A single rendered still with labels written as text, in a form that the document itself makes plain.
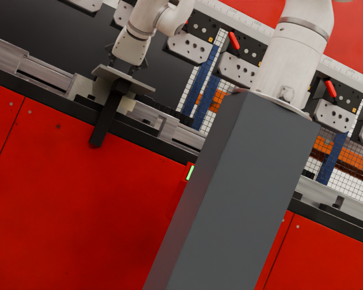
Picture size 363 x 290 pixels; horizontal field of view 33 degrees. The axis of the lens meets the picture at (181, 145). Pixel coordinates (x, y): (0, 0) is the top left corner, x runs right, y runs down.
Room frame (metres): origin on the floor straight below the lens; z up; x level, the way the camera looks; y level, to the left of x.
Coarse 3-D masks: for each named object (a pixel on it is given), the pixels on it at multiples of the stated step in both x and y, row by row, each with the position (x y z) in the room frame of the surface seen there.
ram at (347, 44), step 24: (240, 0) 2.10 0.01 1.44; (264, 0) 2.12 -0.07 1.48; (360, 0) 2.19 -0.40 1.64; (240, 24) 2.11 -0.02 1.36; (336, 24) 2.18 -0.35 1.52; (360, 24) 2.20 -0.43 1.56; (336, 48) 2.19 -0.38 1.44; (360, 48) 2.21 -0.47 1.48; (336, 72) 2.20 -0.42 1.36; (360, 72) 2.22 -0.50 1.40
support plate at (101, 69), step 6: (102, 66) 1.78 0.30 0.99; (96, 72) 1.95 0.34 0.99; (102, 72) 1.89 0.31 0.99; (108, 72) 1.83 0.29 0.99; (114, 72) 1.79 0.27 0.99; (102, 78) 2.04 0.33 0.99; (108, 78) 1.97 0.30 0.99; (114, 78) 1.91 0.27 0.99; (126, 78) 1.80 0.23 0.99; (132, 78) 1.81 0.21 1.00; (132, 84) 1.86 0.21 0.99; (138, 84) 1.81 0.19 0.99; (144, 84) 1.81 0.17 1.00; (132, 90) 2.02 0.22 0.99; (138, 90) 1.95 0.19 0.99; (144, 90) 1.89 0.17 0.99; (150, 90) 1.83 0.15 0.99
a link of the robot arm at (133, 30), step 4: (128, 20) 1.84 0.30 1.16; (128, 24) 1.83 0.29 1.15; (128, 28) 1.84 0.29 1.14; (132, 28) 1.82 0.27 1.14; (132, 32) 1.83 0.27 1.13; (136, 32) 1.83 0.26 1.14; (140, 32) 1.82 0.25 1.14; (144, 32) 1.82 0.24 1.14; (152, 32) 1.85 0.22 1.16; (136, 36) 1.83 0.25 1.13; (140, 36) 1.83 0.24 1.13; (144, 36) 1.84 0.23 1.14; (148, 36) 1.85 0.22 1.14
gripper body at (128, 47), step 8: (120, 32) 1.88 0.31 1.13; (128, 32) 1.85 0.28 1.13; (120, 40) 1.87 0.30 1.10; (128, 40) 1.87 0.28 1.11; (136, 40) 1.86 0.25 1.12; (144, 40) 1.86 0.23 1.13; (120, 48) 1.89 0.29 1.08; (128, 48) 1.88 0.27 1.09; (136, 48) 1.88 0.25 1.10; (144, 48) 1.88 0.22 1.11; (120, 56) 1.91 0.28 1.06; (128, 56) 1.90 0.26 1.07; (136, 56) 1.90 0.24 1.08; (144, 56) 1.91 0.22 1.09; (136, 64) 1.92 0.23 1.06
